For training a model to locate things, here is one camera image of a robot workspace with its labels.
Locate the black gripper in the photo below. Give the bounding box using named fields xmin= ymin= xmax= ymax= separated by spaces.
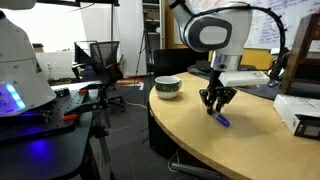
xmin=199 ymin=70 xmax=237 ymax=115

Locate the blue marker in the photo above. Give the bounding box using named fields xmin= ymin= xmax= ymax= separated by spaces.
xmin=213 ymin=112 xmax=230 ymax=127

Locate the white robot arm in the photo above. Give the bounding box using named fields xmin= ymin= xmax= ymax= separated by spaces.
xmin=166 ymin=0 xmax=253 ymax=115

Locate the white robot base blue light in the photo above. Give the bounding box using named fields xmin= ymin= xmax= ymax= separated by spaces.
xmin=0 ymin=11 xmax=56 ymax=117

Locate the green white mug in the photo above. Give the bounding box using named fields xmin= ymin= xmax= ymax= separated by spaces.
xmin=155 ymin=76 xmax=182 ymax=99

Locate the black computer monitor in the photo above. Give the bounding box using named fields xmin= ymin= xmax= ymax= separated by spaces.
xmin=153 ymin=48 xmax=209 ymax=77

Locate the brown wooden shelf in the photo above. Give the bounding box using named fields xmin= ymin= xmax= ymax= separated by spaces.
xmin=281 ymin=13 xmax=320 ymax=97

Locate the white cardboard box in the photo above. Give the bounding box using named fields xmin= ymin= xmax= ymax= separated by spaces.
xmin=273 ymin=94 xmax=320 ymax=140

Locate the whiteboard with writing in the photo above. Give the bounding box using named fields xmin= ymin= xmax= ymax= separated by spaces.
xmin=187 ymin=0 xmax=320 ymax=49

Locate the black mesh office chair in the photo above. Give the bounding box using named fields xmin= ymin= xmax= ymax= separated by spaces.
xmin=71 ymin=40 xmax=126 ymax=113

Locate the right black orange clamp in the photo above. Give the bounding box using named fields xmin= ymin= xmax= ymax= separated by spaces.
xmin=78 ymin=89 xmax=89 ymax=94

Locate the black orange clamp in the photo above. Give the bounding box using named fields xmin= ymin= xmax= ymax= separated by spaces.
xmin=78 ymin=89 xmax=89 ymax=94
xmin=62 ymin=114 xmax=79 ymax=122

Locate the left black orange clamp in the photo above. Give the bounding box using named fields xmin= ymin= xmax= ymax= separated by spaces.
xmin=62 ymin=114 xmax=79 ymax=122

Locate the black perforated breadboard plate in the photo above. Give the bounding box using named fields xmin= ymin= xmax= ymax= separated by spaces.
xmin=0 ymin=90 xmax=86 ymax=144

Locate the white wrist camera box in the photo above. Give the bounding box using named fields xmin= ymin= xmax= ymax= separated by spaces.
xmin=219 ymin=71 xmax=270 ymax=87

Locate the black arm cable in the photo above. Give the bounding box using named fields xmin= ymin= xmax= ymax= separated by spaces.
xmin=193 ymin=4 xmax=288 ymax=81

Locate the black camera tripod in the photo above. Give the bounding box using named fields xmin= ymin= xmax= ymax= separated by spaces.
xmin=135 ymin=10 xmax=152 ymax=75

